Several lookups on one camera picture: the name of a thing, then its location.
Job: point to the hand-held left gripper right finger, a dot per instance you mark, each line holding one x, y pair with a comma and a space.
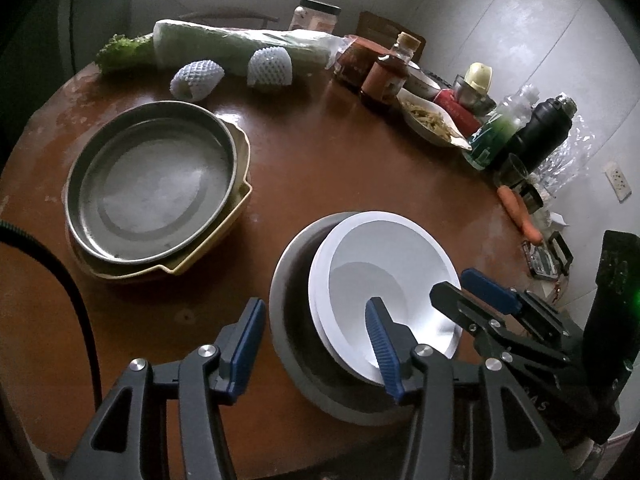
382, 345

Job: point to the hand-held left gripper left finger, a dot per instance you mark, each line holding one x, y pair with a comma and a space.
247, 345

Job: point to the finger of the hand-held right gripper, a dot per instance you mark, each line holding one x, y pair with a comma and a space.
492, 287
450, 300

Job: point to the white disposable bowl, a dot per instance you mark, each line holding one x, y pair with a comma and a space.
390, 250
316, 290

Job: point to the cream scalloped plate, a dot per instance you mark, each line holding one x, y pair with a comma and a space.
242, 170

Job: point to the round stainless steel plate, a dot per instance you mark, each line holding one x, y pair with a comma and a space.
150, 185

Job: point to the orange carrot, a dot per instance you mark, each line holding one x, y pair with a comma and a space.
517, 212

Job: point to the small white box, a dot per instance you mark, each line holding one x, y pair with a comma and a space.
557, 220

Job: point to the small dark jar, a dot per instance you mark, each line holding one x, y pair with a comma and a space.
532, 197

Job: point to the clear drinking glass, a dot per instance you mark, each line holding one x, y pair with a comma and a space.
510, 172

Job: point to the plastic bottle with green liquid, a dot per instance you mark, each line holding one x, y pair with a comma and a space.
492, 140

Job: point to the clear crinkled plastic bag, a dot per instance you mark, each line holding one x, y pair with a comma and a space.
570, 160

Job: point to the black thermos flask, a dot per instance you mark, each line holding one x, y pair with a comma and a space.
540, 130

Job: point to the white dish of food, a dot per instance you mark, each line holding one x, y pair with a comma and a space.
430, 120

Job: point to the red box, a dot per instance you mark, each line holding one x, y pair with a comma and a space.
457, 110

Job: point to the pale yellow plastic cup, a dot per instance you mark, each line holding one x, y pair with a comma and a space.
477, 77

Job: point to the white small bowl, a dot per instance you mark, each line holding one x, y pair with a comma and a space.
422, 82

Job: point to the brown sauce bottle orange label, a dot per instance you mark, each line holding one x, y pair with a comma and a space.
382, 80

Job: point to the red chili sauce jar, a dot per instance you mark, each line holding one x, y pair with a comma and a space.
355, 62

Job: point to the fruit in white foam net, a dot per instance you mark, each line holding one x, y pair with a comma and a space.
197, 80
270, 67

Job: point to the wooden chair solid back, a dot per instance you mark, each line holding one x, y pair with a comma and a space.
385, 25

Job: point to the napa cabbage in plastic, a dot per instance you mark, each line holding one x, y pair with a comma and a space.
210, 42

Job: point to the clear jar with black lid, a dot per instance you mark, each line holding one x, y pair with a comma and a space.
312, 20

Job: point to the green lettuce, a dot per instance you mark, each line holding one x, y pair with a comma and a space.
122, 52

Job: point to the dark refrigerator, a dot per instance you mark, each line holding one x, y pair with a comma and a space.
100, 10

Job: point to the wall socket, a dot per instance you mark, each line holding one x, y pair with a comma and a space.
617, 180

